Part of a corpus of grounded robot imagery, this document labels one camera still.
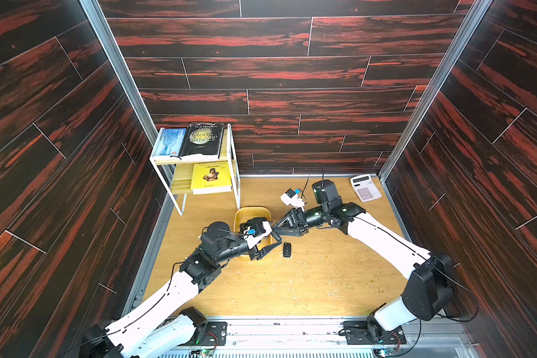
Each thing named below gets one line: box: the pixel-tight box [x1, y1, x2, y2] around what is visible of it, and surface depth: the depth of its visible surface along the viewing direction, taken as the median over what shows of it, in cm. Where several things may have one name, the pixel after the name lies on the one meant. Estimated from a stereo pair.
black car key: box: [282, 242, 292, 258], surface depth 95 cm
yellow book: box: [190, 161, 233, 195], surface depth 95 cm
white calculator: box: [349, 174, 382, 203], surface depth 117 cm
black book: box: [179, 122, 225, 159], surface depth 88 cm
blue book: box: [154, 128, 188, 156], surface depth 88 cm
